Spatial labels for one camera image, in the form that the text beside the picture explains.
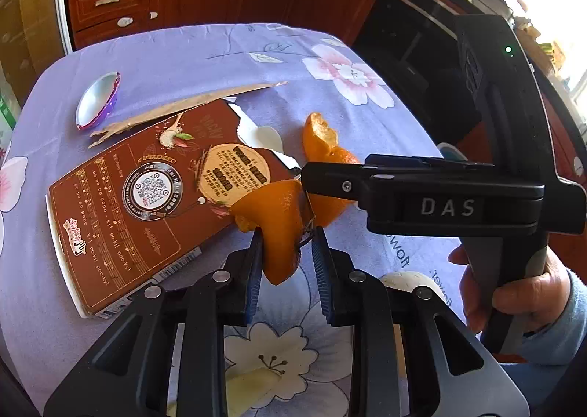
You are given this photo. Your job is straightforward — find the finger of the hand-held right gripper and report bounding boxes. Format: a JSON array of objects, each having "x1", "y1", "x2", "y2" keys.
[
  {"x1": 300, "y1": 161, "x2": 374, "y2": 206},
  {"x1": 364, "y1": 153, "x2": 495, "y2": 175}
]

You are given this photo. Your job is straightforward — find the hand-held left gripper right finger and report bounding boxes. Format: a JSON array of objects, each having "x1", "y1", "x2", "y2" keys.
[{"x1": 312, "y1": 226, "x2": 528, "y2": 417}]

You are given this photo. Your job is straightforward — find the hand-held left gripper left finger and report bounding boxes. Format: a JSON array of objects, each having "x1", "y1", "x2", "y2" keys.
[{"x1": 43, "y1": 231, "x2": 264, "y2": 417}]

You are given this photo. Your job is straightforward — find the orange peel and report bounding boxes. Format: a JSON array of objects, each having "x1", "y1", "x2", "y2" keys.
[
  {"x1": 231, "y1": 179, "x2": 317, "y2": 286},
  {"x1": 302, "y1": 112, "x2": 363, "y2": 227}
]

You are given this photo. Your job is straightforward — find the brown snack box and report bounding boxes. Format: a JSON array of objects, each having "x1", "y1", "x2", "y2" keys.
[{"x1": 46, "y1": 98, "x2": 303, "y2": 319}]

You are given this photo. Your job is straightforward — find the brown cardboard strip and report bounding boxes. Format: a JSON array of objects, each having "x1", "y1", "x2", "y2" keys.
[{"x1": 88, "y1": 81, "x2": 289, "y2": 149}]

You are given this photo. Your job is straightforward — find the purple and white bowl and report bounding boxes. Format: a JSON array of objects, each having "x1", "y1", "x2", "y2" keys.
[{"x1": 76, "y1": 71, "x2": 121, "y2": 132}]

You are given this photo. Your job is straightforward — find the person's right hand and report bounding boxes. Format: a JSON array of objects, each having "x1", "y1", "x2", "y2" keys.
[{"x1": 448, "y1": 243, "x2": 574, "y2": 335}]

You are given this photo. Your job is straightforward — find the built-in black oven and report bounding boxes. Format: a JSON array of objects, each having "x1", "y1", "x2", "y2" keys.
[{"x1": 351, "y1": 0, "x2": 487, "y2": 124}]

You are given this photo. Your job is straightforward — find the purple floral tablecloth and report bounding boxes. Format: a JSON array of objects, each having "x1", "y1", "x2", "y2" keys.
[{"x1": 0, "y1": 22, "x2": 487, "y2": 417}]

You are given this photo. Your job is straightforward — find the wooden cabinet drawer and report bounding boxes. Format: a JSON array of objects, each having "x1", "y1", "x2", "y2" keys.
[
  {"x1": 73, "y1": 13, "x2": 154, "y2": 50},
  {"x1": 69, "y1": 0, "x2": 152, "y2": 28}
]

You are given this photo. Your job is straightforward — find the green white plastic bag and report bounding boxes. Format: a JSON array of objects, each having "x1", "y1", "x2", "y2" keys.
[{"x1": 0, "y1": 73, "x2": 21, "y2": 133}]

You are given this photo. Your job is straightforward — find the glass sliding door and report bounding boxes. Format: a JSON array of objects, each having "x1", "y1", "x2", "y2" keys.
[{"x1": 0, "y1": 0, "x2": 74, "y2": 133}]

